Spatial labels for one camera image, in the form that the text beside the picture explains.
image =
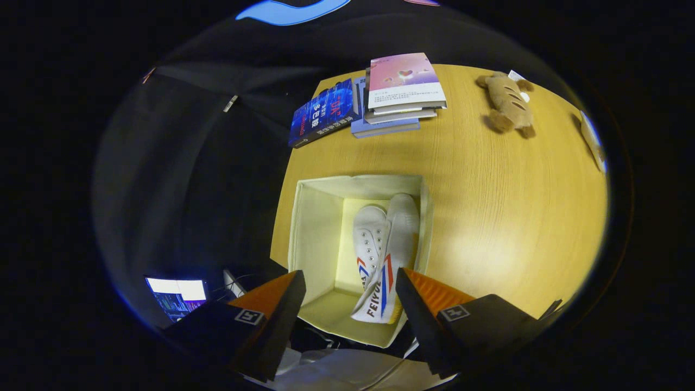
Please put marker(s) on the cream fabric storage box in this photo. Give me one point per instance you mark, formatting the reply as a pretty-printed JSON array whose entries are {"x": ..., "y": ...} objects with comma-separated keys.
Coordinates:
[{"x": 317, "y": 244}]

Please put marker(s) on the dark blue book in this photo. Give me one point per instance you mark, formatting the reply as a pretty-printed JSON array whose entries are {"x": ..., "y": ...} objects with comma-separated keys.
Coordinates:
[{"x": 320, "y": 114}]

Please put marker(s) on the pink clip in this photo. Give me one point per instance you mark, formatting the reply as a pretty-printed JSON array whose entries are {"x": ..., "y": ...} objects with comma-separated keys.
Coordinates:
[{"x": 147, "y": 74}]

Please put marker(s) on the brown plush toy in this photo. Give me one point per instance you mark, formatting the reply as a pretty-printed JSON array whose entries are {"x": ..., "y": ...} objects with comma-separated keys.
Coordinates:
[{"x": 507, "y": 103}]

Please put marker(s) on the silver clip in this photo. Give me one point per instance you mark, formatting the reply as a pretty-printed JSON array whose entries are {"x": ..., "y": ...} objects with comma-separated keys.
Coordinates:
[{"x": 230, "y": 103}]

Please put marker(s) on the laptop screen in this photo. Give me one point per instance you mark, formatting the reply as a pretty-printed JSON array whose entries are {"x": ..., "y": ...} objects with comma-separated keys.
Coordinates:
[{"x": 176, "y": 298}]

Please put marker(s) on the white shoe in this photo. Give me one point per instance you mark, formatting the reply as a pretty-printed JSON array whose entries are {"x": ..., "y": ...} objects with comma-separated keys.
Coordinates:
[
  {"x": 402, "y": 228},
  {"x": 369, "y": 233}
]

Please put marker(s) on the grey white book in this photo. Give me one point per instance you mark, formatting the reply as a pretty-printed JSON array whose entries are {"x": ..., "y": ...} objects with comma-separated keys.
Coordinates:
[{"x": 402, "y": 115}]

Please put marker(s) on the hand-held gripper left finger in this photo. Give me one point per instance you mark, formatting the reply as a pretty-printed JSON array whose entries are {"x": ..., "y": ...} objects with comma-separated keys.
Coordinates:
[{"x": 274, "y": 336}]

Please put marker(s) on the white device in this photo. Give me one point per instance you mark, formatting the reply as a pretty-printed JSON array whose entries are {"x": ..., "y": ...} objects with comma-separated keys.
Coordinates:
[{"x": 232, "y": 282}]

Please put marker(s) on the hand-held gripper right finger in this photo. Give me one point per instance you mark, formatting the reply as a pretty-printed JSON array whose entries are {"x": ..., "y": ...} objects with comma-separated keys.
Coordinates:
[{"x": 421, "y": 331}]

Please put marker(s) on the pink cover book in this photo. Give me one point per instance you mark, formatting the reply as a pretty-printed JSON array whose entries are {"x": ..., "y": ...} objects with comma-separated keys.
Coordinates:
[{"x": 402, "y": 81}]

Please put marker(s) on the light blue book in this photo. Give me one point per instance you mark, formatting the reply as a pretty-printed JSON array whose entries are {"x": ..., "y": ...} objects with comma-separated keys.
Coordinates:
[{"x": 380, "y": 130}]

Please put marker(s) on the black backdrop cloth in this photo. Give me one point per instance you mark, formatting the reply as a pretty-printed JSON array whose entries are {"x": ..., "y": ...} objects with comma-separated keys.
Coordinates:
[{"x": 190, "y": 190}]

